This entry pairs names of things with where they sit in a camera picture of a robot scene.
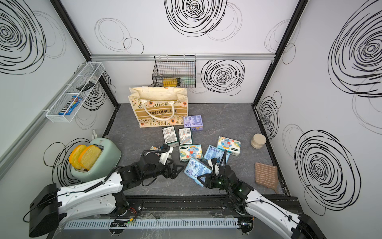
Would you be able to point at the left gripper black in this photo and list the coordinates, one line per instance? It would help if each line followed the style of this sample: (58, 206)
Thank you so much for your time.
(174, 173)

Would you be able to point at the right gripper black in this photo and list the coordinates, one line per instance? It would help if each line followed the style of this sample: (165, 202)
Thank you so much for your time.
(208, 182)

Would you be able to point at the blue tissue pack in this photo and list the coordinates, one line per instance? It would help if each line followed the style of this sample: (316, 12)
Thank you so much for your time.
(213, 152)
(196, 168)

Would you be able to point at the green tissue pack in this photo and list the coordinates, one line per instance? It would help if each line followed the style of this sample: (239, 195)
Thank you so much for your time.
(170, 136)
(185, 136)

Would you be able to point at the floral canvas tote bag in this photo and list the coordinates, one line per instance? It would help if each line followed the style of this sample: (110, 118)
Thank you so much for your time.
(159, 106)

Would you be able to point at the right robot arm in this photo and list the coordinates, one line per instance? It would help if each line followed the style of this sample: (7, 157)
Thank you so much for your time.
(248, 200)

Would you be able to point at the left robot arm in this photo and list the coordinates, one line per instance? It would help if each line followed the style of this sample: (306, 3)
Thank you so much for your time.
(54, 206)

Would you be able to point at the purple tissue pack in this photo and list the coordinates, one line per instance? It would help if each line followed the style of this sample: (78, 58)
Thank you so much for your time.
(195, 123)

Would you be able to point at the beige round jar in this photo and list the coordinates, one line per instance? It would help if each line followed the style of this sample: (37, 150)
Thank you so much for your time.
(258, 141)

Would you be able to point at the green toaster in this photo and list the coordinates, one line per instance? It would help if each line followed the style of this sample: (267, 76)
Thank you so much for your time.
(107, 160)

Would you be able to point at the yellow item in basket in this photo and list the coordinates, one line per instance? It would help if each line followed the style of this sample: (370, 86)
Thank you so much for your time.
(171, 82)

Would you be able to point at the green item in basket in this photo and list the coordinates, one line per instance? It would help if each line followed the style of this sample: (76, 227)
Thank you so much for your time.
(187, 82)

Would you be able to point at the yellow toast slice right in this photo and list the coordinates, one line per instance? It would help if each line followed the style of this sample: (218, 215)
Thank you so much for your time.
(89, 156)

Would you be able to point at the yellow toast slice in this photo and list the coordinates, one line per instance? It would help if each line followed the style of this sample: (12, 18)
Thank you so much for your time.
(74, 156)
(89, 156)

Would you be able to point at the yellow toast slice left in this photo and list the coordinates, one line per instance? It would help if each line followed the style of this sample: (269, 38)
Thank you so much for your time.
(74, 156)

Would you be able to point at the black remote control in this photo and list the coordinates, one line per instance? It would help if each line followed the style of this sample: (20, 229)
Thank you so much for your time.
(85, 87)

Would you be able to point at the blue candy packet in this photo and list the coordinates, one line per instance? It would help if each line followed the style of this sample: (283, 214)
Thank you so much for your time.
(70, 106)

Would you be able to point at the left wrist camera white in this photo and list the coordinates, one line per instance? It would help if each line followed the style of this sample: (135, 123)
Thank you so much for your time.
(166, 150)

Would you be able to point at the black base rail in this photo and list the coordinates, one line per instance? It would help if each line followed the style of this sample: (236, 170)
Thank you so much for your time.
(137, 205)

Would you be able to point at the grey cable duct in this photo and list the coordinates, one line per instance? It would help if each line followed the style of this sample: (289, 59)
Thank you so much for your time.
(195, 223)

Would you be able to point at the black wire basket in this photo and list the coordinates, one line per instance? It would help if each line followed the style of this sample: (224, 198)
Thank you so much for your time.
(173, 66)

